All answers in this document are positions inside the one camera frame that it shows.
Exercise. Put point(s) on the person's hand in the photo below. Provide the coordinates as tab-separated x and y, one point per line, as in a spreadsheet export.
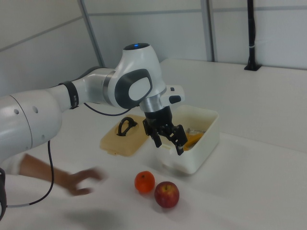
79	182

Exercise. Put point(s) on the red apple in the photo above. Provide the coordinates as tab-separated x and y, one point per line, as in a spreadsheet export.
166	195

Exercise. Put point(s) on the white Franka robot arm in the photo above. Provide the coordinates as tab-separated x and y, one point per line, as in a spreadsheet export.
139	62

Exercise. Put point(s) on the white plastic container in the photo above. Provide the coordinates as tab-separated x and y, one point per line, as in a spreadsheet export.
204	153

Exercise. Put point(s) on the orange fruit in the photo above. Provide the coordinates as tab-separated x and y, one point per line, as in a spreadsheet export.
144	182

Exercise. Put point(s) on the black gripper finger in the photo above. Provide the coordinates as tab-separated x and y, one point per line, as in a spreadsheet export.
156	137
178	136

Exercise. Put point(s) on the yellow C-clamp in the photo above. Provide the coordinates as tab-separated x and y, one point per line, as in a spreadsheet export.
192	140

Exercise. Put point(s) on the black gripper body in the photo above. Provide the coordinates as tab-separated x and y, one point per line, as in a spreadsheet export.
158	117

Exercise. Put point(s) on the person's forearm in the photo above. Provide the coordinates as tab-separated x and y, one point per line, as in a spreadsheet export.
40	170

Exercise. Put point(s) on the black camera stand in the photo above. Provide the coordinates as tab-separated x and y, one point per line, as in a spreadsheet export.
251	48

